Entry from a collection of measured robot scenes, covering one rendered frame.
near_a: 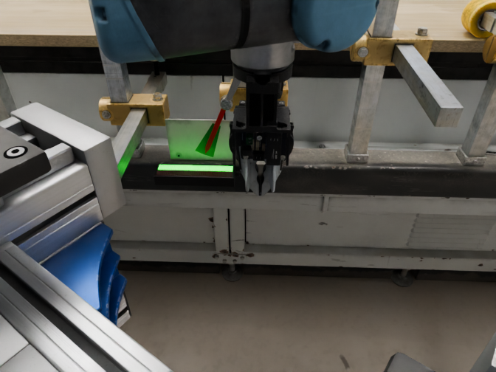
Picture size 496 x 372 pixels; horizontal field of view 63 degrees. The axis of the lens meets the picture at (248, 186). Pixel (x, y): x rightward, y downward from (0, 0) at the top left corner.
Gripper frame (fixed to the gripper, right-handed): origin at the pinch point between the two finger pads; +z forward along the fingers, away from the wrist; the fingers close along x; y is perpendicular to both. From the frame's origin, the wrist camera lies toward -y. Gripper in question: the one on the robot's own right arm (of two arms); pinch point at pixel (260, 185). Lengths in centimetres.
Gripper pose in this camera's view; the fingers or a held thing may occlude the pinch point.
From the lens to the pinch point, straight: 62.3
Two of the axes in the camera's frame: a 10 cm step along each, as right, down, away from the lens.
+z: 0.0, 7.9, 6.1
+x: 10.0, 0.2, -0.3
